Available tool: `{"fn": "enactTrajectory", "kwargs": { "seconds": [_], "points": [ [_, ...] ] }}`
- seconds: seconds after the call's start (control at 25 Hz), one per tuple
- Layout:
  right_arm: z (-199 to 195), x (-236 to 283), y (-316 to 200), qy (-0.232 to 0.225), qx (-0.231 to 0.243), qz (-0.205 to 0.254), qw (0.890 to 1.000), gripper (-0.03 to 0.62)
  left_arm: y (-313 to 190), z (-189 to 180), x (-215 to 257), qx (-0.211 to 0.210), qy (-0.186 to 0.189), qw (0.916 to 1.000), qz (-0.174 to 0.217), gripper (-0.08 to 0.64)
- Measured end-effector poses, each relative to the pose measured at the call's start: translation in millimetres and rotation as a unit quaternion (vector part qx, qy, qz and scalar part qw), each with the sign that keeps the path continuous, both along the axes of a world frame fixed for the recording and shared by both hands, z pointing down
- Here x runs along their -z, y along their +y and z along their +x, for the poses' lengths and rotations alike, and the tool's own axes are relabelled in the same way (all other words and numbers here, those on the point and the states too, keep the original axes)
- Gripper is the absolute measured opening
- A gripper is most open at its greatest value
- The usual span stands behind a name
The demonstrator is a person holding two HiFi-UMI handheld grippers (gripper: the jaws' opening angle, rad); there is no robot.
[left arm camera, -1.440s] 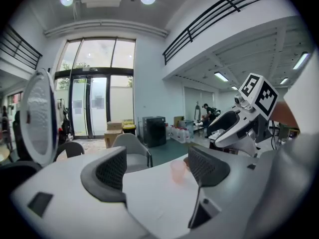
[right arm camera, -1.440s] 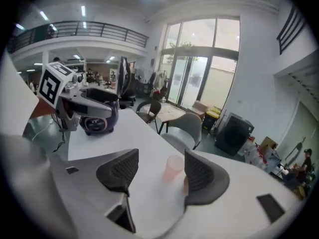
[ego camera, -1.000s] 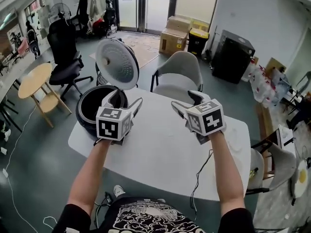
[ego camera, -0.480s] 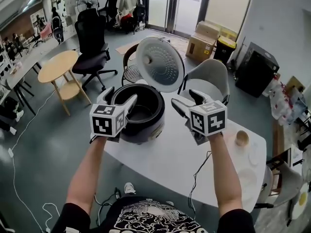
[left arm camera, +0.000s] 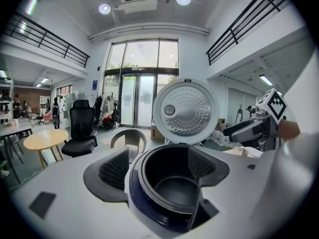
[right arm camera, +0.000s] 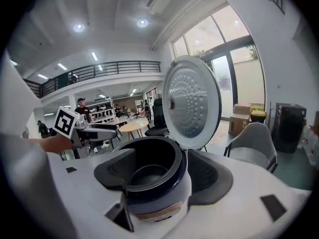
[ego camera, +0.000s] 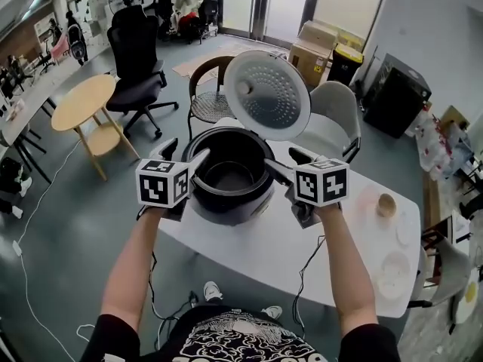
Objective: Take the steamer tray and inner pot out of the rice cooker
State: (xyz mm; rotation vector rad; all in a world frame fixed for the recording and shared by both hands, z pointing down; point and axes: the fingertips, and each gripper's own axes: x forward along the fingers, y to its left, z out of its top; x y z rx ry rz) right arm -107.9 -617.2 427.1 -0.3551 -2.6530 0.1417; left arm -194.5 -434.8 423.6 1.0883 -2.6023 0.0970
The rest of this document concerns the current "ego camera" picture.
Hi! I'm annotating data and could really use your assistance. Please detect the round wooden side table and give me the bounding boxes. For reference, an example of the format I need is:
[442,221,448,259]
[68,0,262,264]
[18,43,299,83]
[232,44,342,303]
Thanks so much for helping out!
[51,73,141,183]

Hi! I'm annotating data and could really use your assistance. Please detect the beige bowl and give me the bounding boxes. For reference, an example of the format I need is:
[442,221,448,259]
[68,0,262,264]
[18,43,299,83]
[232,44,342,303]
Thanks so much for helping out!
[376,193,398,219]

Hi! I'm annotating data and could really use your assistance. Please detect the person's right forearm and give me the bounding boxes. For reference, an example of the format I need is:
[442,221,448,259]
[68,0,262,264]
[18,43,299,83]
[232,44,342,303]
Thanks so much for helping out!
[315,204,380,339]

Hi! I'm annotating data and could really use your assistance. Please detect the black cable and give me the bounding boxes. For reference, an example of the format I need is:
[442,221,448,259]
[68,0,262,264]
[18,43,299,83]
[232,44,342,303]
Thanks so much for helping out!
[147,253,199,352]
[292,235,328,341]

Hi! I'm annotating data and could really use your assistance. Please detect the glass entrance door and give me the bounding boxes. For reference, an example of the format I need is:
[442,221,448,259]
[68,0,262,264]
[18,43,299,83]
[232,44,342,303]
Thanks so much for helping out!
[221,0,321,47]

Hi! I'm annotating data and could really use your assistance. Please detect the pale yellow cardboard box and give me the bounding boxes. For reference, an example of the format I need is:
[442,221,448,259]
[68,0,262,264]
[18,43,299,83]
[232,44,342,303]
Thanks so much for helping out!
[335,28,368,52]

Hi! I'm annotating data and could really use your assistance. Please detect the small cardboard box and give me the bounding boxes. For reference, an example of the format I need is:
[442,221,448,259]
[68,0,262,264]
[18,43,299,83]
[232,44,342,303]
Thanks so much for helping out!
[297,20,339,47]

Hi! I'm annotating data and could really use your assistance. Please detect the black cabinet appliance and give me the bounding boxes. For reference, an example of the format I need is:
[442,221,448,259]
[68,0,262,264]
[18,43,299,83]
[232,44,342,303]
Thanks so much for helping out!
[361,53,433,140]

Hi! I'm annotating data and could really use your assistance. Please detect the pink translucent cup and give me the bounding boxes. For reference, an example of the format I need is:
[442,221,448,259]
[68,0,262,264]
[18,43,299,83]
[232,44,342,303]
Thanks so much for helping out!
[356,185,380,218]

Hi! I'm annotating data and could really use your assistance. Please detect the person's right white shoe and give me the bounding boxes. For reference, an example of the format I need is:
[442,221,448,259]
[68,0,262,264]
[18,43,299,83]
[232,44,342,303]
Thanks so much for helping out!
[260,305,284,321]

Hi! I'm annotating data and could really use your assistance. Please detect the brown wicker chair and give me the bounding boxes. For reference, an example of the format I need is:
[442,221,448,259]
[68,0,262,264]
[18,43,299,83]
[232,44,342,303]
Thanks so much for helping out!
[187,54,238,141]

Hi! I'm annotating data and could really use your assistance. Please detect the person's left white shoe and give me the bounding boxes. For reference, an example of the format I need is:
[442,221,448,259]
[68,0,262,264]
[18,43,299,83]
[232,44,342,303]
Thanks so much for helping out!
[202,280,224,303]

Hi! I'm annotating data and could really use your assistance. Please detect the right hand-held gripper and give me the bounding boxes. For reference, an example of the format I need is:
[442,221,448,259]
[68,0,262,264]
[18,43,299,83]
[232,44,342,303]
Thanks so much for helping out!
[263,147,351,230]

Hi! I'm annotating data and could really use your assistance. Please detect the brown cardboard sheet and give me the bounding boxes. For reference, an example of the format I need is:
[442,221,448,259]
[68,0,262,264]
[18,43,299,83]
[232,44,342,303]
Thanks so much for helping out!
[439,105,472,130]

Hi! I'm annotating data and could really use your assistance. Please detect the flattened cardboard floor sheets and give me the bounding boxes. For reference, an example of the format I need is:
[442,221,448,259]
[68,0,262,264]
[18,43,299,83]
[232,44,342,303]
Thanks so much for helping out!
[171,42,294,79]

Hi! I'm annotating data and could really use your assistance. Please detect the white plastic basket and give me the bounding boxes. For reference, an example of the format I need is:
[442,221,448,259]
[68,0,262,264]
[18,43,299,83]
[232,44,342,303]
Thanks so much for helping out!
[377,250,412,301]

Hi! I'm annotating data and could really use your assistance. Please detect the black pot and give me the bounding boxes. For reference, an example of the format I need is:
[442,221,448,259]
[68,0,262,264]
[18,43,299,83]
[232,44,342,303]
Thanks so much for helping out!
[190,130,267,203]

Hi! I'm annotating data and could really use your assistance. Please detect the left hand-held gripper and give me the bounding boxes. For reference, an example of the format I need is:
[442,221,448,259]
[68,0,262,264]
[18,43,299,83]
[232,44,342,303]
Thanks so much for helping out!
[134,137,211,222]

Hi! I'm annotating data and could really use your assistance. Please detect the row of white plastic jugs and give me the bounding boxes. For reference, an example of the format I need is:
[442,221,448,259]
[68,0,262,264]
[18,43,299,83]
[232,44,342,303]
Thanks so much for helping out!
[414,113,467,173]

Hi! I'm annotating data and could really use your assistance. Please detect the person's left forearm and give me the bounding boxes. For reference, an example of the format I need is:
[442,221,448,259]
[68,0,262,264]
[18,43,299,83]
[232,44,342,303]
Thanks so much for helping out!
[100,206,167,333]

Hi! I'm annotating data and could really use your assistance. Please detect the fried egg shaped cushion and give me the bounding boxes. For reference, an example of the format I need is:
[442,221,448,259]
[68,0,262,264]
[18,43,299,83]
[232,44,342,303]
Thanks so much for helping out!
[454,268,481,326]

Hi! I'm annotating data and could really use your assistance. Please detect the person's black printed shirt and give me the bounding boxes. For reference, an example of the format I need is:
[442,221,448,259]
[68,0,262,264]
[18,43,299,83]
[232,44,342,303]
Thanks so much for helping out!
[78,304,403,362]

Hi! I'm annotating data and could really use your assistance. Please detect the large cardboard box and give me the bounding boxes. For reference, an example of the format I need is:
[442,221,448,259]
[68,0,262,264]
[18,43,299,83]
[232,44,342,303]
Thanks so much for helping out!
[288,38,335,89]

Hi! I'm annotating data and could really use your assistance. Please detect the black bin yellow lid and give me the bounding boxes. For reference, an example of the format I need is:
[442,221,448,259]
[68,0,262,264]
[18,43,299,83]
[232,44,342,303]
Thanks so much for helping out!
[326,42,365,87]

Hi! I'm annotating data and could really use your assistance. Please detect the dark blue rice cooker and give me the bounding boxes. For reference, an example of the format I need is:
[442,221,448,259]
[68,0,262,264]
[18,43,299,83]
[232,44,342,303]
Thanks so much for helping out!
[180,50,312,226]

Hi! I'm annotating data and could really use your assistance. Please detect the long gray table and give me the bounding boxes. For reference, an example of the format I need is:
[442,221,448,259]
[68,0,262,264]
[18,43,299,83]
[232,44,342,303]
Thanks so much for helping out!
[0,84,57,146]

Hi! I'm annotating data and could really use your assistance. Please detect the person's white shoe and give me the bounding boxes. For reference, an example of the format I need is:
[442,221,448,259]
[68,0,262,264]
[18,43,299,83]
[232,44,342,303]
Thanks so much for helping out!
[260,305,284,321]
[202,280,224,303]

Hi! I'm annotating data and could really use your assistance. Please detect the white cable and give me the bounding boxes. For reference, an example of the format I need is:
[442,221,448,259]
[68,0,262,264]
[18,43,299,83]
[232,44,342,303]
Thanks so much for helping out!
[13,137,95,357]

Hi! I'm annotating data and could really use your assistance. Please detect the black office chair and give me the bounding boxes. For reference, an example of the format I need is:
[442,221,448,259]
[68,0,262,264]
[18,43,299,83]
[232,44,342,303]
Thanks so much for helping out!
[106,4,180,140]

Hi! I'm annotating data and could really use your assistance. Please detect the gray upholstered chair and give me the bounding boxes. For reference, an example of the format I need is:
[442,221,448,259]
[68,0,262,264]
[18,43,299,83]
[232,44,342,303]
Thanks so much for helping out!
[296,80,362,164]
[408,235,472,309]

